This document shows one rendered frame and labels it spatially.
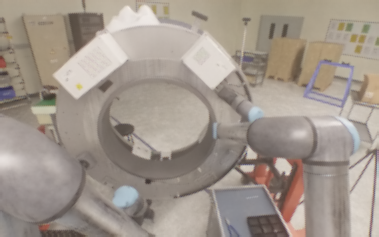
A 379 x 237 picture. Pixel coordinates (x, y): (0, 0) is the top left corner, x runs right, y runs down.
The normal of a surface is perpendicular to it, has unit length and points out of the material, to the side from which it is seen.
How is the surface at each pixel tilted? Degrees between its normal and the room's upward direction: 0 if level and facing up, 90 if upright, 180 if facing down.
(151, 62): 90
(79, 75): 90
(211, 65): 90
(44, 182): 67
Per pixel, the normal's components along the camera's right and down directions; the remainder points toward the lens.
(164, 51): 0.08, 0.47
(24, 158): 0.65, -0.40
